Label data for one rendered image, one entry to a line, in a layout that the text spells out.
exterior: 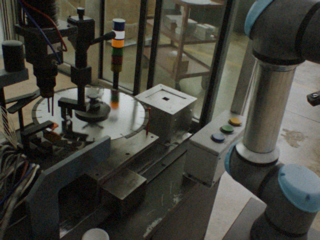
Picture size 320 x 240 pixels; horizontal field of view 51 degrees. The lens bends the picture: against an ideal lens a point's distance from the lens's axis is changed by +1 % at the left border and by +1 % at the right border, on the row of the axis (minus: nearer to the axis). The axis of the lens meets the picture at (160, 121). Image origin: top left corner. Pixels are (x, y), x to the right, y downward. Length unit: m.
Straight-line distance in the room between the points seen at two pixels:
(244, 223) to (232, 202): 1.19
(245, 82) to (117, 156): 0.53
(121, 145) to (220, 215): 1.18
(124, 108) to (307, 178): 0.57
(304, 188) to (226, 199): 1.39
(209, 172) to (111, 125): 0.35
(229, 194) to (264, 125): 1.48
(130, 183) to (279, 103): 0.47
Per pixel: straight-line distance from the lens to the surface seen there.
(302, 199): 0.88
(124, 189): 0.97
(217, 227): 2.06
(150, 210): 1.02
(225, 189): 2.32
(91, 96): 1.03
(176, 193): 1.08
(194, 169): 1.12
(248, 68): 1.22
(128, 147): 1.07
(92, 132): 0.96
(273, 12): 0.73
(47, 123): 0.94
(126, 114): 1.05
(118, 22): 1.23
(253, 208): 1.12
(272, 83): 0.79
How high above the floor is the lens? 1.48
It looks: 31 degrees down
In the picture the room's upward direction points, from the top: 8 degrees clockwise
